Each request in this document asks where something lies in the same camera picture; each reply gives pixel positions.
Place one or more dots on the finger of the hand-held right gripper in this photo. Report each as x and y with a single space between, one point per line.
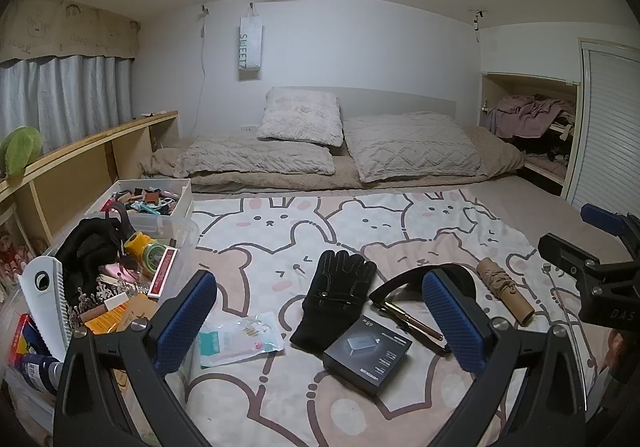
565 252
600 217

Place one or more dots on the printed rabbit blanket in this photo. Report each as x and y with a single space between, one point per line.
300 237

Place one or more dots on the beige printed valance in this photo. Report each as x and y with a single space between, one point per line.
65 32

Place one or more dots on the person's right hand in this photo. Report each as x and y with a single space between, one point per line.
614 349

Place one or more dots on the black leather glove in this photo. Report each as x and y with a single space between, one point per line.
332 299

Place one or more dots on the clear plastic container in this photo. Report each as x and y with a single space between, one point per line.
182 232

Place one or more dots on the green plush toy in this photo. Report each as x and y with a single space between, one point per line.
17 149

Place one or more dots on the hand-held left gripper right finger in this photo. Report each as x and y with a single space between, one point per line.
452 322

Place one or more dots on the black cardboard box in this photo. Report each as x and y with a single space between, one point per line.
367 354

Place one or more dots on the pink small item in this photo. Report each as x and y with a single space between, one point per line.
117 272

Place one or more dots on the brown wooden pen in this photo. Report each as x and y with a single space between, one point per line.
412 324

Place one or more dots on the pile of clothes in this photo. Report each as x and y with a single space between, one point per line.
530 114

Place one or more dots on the wooden bedside shelf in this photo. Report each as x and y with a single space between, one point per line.
75 177

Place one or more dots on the white plastic comb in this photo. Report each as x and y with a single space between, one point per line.
45 307

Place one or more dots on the white louvred closet door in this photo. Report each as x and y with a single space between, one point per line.
607 127

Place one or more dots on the wooden closet nook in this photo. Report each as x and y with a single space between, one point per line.
525 84

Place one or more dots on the grey blue curtain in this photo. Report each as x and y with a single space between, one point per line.
60 97

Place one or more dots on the yellow tape roll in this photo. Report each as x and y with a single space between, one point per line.
137 247

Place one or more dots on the white wall outlet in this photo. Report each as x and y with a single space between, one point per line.
248 128

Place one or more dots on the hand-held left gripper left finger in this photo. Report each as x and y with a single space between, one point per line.
185 322

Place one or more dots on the white headboard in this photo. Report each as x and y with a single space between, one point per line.
400 102

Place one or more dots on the brown paper tube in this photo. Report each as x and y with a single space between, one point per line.
502 289

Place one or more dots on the grey knitted pillow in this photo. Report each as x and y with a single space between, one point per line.
255 157
410 144

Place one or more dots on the red and blue box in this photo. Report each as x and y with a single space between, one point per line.
22 337

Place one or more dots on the white box of small things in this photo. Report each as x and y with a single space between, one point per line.
177 207

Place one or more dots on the red flat box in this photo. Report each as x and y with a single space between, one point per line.
164 272

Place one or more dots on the fluffy white pillow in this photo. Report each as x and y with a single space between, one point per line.
300 117

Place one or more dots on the black neck band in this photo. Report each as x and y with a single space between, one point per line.
400 284

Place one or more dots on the white teal plastic packet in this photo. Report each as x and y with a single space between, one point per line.
237 338

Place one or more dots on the orange packet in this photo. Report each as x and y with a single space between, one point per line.
107 322

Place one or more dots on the dark blue bottle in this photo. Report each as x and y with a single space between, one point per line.
37 367

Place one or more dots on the black knit glove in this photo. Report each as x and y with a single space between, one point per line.
85 247

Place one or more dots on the white eraser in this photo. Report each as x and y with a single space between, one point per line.
116 299

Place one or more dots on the hanging white paper bag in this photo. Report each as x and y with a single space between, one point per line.
250 47

